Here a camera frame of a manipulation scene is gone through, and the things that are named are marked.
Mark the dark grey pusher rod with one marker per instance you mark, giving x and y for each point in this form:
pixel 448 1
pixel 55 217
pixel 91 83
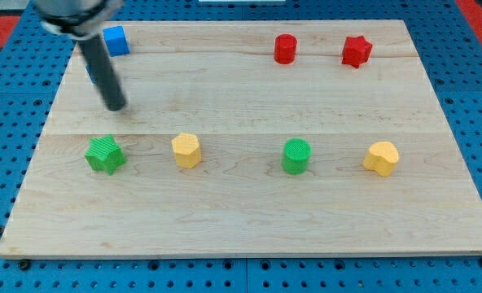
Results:
pixel 97 59

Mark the green star block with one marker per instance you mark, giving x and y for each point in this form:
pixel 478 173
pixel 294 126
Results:
pixel 104 154

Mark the red star block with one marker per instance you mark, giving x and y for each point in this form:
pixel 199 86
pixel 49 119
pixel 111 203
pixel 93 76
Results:
pixel 356 51

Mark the blue cube block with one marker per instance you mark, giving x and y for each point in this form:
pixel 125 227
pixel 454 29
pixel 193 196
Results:
pixel 116 41

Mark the yellow hexagon block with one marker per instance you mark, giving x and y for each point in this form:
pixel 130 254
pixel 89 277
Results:
pixel 186 149

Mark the red cylinder block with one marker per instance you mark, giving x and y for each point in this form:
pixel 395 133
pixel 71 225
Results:
pixel 285 48

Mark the green cylinder block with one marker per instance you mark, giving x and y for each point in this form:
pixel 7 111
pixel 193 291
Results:
pixel 296 154

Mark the light wooden board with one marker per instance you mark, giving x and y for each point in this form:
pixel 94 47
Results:
pixel 219 81

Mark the yellow heart block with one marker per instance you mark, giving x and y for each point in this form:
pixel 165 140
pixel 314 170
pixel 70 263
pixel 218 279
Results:
pixel 381 157

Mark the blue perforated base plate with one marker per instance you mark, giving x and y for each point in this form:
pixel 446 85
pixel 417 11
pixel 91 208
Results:
pixel 32 64

